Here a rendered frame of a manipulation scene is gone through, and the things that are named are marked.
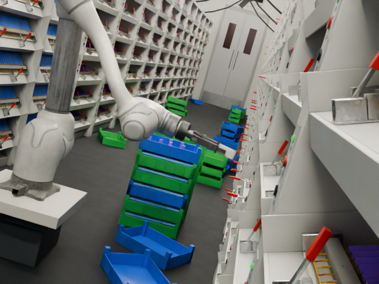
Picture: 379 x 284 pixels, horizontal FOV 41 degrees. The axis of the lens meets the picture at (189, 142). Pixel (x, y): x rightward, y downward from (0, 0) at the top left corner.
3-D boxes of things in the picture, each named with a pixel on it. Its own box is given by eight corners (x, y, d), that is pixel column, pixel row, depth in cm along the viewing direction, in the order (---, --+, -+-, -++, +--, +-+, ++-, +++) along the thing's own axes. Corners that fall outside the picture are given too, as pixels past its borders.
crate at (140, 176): (129, 178, 249) (133, 163, 248) (133, 169, 269) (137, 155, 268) (188, 194, 251) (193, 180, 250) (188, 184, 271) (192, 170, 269)
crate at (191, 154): (138, 148, 247) (142, 132, 245) (141, 141, 266) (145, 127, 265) (197, 164, 248) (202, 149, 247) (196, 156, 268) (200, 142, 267)
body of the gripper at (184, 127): (175, 136, 198) (197, 146, 197) (172, 138, 189) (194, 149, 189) (183, 118, 196) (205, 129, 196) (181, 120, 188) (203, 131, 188)
